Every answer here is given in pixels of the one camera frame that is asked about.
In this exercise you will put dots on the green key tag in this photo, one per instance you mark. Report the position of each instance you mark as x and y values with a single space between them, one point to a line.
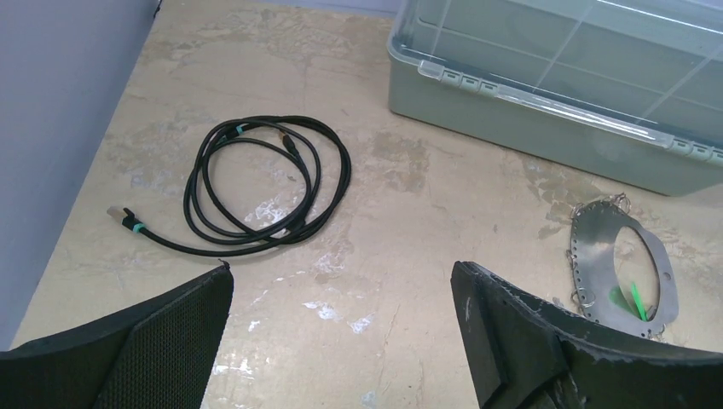
629 301

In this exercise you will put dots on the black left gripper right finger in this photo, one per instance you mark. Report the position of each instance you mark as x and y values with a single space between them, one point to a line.
524 352

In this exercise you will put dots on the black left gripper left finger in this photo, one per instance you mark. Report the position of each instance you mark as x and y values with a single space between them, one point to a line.
156 354

